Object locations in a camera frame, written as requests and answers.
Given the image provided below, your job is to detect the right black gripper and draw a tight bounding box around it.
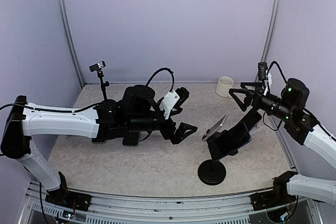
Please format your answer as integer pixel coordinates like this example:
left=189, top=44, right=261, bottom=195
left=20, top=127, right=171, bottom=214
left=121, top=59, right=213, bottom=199
left=230, top=81, right=296, bottom=121

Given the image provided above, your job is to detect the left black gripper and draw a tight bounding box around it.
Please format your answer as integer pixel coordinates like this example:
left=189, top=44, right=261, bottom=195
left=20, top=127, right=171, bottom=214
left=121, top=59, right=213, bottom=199
left=128, top=107, right=198, bottom=144

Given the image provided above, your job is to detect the blue-edged black smartphone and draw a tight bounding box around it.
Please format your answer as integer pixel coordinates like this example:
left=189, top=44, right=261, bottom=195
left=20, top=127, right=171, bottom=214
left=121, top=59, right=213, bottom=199
left=207, top=122, right=251, bottom=161

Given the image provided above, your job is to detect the black round-base phone stand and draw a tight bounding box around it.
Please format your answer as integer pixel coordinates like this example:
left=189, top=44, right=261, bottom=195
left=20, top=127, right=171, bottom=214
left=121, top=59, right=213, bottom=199
left=89, top=61, right=116, bottom=106

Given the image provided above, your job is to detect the black smartphone white back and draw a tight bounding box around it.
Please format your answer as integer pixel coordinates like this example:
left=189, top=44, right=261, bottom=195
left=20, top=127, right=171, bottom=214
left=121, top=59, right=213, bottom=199
left=91, top=139, right=106, bottom=144

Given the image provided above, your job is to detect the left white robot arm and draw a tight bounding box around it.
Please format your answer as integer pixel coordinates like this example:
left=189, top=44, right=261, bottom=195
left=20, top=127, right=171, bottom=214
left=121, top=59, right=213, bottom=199
left=1, top=85, right=197, bottom=206

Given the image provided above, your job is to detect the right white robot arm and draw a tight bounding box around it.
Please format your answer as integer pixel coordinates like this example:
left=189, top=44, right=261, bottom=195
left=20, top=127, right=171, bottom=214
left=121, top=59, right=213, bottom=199
left=228, top=78, right=335, bottom=206

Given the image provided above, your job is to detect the cream ceramic mug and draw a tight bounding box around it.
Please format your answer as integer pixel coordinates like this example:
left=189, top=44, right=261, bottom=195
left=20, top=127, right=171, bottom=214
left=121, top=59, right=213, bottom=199
left=215, top=76, right=234, bottom=98

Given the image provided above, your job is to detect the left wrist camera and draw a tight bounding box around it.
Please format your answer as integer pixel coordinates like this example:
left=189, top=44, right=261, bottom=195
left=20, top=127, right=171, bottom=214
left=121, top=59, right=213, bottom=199
left=159, top=90, right=180, bottom=120

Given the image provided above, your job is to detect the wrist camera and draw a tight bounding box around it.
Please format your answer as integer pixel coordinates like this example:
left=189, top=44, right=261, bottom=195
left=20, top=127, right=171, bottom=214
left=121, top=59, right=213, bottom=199
left=258, top=61, right=272, bottom=88
left=159, top=90, right=180, bottom=120

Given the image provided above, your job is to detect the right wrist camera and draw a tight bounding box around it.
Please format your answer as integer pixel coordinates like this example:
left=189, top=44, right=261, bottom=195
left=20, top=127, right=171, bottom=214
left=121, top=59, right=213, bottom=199
left=258, top=61, right=272, bottom=88

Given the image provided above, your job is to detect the right aluminium frame post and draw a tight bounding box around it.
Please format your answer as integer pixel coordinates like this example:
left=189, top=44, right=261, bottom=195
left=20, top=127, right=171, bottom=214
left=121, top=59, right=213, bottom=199
left=261, top=0, right=281, bottom=61

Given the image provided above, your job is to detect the aluminium frame post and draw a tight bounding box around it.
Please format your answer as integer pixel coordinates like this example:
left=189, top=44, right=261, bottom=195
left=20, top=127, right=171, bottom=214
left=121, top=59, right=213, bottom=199
left=57, top=0, right=85, bottom=88
left=261, top=0, right=281, bottom=61

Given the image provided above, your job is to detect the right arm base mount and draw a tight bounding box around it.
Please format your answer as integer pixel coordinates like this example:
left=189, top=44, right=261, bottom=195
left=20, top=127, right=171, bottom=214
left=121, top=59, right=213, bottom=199
left=250, top=190, right=296, bottom=211

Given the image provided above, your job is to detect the front aluminium rail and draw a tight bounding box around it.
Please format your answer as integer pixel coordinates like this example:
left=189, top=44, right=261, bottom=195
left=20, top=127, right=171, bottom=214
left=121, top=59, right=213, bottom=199
left=17, top=182, right=323, bottom=223

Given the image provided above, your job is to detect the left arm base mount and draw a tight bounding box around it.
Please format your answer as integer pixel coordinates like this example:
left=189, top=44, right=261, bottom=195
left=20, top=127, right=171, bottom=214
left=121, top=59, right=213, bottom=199
left=45, top=191, right=91, bottom=212

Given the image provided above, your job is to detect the left aluminium frame post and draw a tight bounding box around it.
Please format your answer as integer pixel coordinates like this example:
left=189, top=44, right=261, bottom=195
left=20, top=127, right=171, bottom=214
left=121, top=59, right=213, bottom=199
left=57, top=0, right=85, bottom=88

